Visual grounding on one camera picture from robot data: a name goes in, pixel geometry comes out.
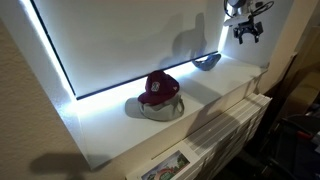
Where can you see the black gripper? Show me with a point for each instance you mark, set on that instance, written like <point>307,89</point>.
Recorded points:
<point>248,28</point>

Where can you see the blue-grey cloth cap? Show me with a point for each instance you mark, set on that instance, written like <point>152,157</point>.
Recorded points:
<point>207,63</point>

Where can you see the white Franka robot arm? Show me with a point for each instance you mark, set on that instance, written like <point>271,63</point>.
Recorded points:
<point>237,6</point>

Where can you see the maroon baseball cap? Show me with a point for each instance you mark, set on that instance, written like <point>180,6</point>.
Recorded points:
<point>160,87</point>

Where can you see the grey baseball cap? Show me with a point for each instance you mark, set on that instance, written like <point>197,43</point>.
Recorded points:
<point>165,112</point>

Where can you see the brown cardboard box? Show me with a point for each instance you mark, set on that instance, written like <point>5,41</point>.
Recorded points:
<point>301,93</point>

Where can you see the dark blind bottom bar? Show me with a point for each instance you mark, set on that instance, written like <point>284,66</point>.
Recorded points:
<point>143,76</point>

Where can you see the dark chair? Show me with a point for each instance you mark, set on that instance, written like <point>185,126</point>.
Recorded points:
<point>293,150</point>

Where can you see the white roller window blind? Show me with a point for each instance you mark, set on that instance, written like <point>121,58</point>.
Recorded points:
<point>126,36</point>

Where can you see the colourful picture card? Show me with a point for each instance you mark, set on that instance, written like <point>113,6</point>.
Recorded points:
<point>166,166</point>

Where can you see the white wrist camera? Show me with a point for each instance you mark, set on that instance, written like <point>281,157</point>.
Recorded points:
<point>237,20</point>

